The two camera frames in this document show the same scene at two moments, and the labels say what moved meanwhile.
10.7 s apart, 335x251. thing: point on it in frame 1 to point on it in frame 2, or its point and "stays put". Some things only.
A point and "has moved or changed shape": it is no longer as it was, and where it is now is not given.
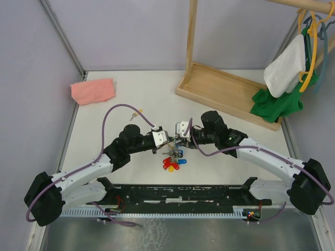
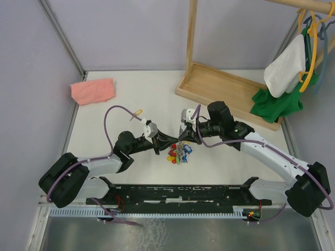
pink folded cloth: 92,91 stays put
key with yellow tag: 136,114 stays put
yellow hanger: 313,32 stays put
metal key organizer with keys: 172,162 has moved or changed shape
